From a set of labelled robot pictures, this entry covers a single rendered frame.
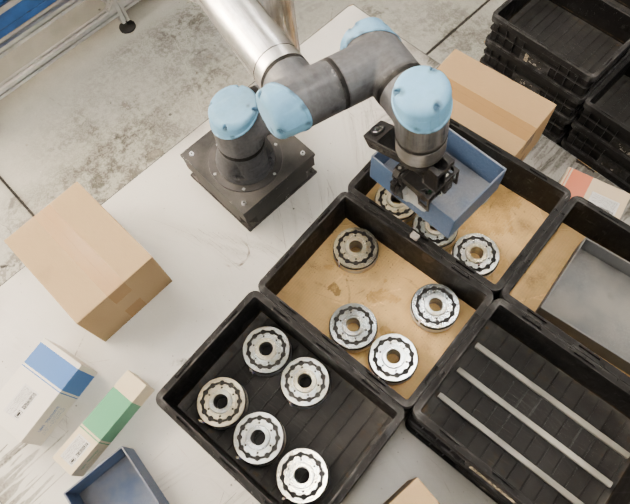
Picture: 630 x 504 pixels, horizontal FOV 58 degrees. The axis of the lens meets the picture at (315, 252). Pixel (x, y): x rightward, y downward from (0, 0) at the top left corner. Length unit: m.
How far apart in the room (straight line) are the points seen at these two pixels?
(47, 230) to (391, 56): 0.98
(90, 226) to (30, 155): 1.40
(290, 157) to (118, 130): 1.36
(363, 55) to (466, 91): 0.77
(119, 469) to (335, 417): 0.52
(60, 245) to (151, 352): 0.33
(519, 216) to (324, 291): 0.49
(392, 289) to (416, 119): 0.62
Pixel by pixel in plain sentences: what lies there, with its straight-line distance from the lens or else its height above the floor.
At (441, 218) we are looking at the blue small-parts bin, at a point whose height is 1.11.
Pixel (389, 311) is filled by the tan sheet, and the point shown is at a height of 0.83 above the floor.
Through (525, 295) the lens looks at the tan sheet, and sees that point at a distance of 1.34.
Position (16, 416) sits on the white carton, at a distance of 1.47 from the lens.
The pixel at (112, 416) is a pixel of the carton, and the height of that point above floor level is 0.76.
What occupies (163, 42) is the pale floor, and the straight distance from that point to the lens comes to 2.98.
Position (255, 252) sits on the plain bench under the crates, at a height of 0.70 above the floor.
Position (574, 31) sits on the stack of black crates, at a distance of 2.29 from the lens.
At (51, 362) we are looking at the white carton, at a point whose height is 0.79.
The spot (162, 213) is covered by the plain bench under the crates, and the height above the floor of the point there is 0.70.
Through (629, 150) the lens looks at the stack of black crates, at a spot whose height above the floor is 0.41.
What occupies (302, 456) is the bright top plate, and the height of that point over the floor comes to 0.86.
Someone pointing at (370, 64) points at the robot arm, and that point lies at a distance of 0.80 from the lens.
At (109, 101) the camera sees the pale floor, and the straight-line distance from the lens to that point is 2.84.
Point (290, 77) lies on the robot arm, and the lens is 0.78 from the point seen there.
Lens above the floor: 2.05
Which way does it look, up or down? 66 degrees down
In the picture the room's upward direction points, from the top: 9 degrees counter-clockwise
